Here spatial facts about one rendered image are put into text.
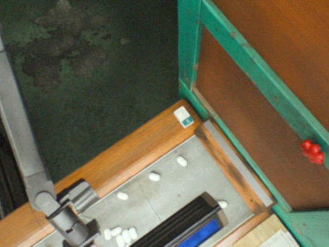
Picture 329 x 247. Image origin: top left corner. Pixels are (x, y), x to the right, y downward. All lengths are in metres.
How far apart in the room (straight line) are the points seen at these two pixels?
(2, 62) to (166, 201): 0.59
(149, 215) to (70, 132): 1.02
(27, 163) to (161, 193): 0.42
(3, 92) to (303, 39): 0.59
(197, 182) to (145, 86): 1.01
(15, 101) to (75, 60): 1.33
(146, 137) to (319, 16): 0.71
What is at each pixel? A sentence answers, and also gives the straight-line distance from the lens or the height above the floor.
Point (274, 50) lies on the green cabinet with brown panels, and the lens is 0.51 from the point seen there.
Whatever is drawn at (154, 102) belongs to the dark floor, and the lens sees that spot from 1.86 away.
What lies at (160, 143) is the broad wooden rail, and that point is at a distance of 1.00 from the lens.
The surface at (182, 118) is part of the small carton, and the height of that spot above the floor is 0.79.
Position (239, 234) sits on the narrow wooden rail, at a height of 0.76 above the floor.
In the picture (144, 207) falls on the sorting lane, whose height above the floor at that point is 0.74.
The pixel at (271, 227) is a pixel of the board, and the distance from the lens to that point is 0.99.
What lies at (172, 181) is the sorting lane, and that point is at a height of 0.74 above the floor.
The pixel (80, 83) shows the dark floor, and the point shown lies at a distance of 1.99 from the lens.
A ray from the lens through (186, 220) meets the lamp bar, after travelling 0.64.
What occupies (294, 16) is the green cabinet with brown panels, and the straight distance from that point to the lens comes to 0.44.
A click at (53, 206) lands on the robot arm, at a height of 0.99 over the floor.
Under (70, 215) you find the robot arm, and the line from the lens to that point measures 0.84.
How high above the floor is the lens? 1.74
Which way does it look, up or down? 74 degrees down
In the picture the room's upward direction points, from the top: 9 degrees counter-clockwise
